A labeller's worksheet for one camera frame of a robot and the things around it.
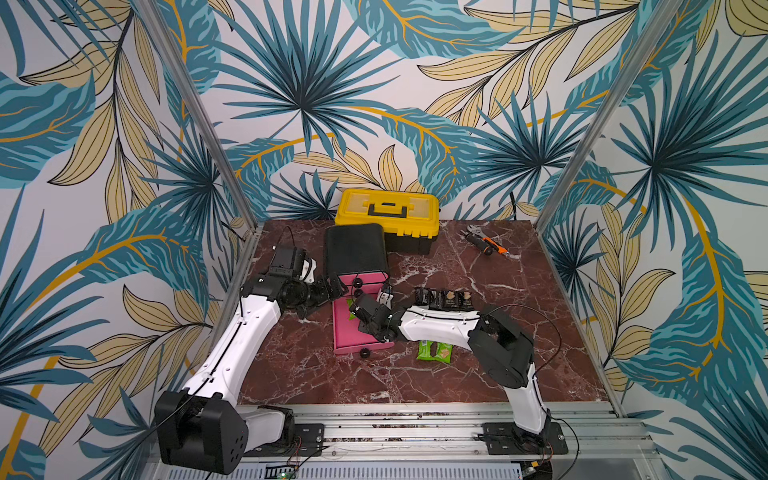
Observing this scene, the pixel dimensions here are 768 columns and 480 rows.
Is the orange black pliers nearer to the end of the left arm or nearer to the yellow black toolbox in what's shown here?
the yellow black toolbox

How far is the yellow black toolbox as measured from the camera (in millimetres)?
1002

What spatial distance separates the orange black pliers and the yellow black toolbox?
225 millimetres

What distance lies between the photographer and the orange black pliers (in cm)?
113
